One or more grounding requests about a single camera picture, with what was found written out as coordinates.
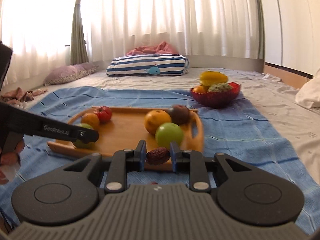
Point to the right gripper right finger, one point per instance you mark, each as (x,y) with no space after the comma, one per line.
(190,162)

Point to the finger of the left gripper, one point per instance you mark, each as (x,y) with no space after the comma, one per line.
(87,135)

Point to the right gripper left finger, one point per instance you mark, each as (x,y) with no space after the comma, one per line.
(123,162)

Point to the dark orange fruit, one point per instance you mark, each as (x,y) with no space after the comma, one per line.
(91,119)

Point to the red ribbed tomato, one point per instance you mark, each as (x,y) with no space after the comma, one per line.
(103,113)

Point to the small green apple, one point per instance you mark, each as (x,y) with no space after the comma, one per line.
(167,133)

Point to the dark purple tomato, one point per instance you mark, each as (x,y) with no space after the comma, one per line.
(179,114)

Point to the bright orange with stem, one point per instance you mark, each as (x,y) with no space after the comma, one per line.
(155,118)

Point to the person left hand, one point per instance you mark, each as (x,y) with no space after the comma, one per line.
(11,163)

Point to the brown crumpled cloth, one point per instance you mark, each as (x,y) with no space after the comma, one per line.
(19,96)

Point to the blue plaid cloth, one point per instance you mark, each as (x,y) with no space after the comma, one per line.
(239,130)

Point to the purple floral pillow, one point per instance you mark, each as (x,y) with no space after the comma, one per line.
(66,74)

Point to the red glass fruit bowl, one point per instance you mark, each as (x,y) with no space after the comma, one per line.
(217,99)

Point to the small orange in bowl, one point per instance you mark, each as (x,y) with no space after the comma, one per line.
(200,89)

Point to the green custard apple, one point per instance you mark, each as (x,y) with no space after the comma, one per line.
(219,87)

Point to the green drape curtain left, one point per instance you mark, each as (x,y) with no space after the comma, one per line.
(78,52)

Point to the green drape curtain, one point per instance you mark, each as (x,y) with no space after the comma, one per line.
(261,51)
(78,52)

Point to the blue striped whale pillow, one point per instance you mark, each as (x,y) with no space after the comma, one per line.
(149,65)

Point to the yellow starfruit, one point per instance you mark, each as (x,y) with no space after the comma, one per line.
(209,78)

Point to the pink crumpled blanket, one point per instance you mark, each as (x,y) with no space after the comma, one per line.
(162,48)

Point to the white pillow at right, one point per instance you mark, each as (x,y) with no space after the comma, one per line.
(309,95)

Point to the green drape curtain right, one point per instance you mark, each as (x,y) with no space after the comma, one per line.
(261,51)

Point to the white sheer curtain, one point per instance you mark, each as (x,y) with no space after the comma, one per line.
(39,31)

